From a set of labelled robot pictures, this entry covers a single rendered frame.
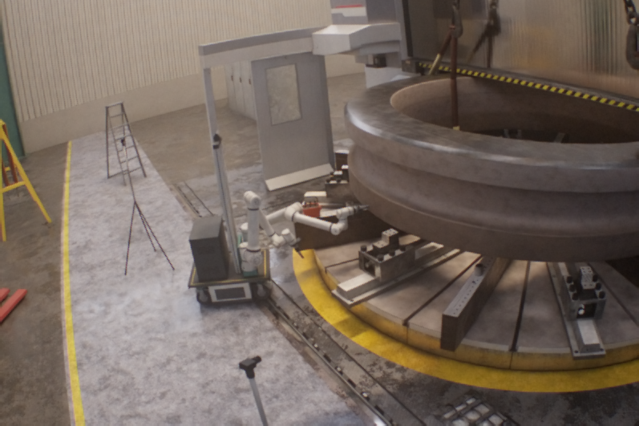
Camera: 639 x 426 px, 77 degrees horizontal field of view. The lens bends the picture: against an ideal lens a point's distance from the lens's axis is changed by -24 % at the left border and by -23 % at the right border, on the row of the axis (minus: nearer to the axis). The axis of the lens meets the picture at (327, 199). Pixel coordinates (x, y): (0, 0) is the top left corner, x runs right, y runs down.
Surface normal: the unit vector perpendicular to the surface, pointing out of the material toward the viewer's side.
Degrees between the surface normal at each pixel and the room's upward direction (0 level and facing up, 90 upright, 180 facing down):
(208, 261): 90
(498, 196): 90
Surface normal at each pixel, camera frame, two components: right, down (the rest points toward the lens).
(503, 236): -0.50, 0.37
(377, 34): 0.48, 0.29
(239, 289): 0.11, 0.37
